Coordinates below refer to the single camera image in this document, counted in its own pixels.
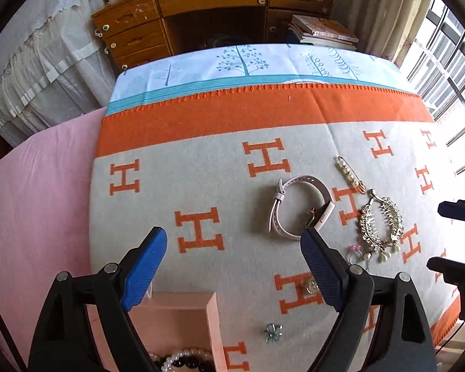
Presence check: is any round gold brooch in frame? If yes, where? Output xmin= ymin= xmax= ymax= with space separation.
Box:
xmin=302 ymin=277 xmax=319 ymax=296

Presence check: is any pink jewelry box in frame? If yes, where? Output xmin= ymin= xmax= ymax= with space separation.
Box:
xmin=85 ymin=290 xmax=229 ymax=372

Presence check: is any pink smart watch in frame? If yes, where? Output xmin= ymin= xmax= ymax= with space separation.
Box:
xmin=268 ymin=175 xmax=335 ymax=241

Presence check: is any gold pearl hair comb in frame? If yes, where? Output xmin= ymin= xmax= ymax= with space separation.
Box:
xmin=359 ymin=189 xmax=404 ymax=264

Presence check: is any pearl safety pin brooch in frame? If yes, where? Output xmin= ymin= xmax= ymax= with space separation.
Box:
xmin=335 ymin=155 xmax=367 ymax=194

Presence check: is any white pearl bracelet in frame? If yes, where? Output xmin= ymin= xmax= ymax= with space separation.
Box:
xmin=160 ymin=347 xmax=214 ymax=372

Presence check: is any orange grey H blanket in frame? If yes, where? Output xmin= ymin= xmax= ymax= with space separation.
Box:
xmin=90 ymin=83 xmax=465 ymax=371

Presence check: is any window with metal bars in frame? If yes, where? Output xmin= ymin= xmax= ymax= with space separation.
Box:
xmin=398 ymin=0 xmax=465 ymax=179

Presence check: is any white blue tree sheet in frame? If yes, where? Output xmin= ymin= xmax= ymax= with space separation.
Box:
xmin=106 ymin=44 xmax=413 ymax=115

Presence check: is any beige floral curtain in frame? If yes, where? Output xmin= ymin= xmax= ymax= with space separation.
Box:
xmin=330 ymin=0 xmax=432 ymax=67

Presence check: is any white lace furniture cover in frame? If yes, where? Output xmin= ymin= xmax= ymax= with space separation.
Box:
xmin=0 ymin=0 xmax=116 ymax=146

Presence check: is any stack of books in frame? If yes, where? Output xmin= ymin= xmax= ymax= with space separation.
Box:
xmin=288 ymin=14 xmax=359 ymax=51

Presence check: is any wooden desk with drawers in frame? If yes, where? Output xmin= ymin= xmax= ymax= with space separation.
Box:
xmin=92 ymin=0 xmax=333 ymax=71

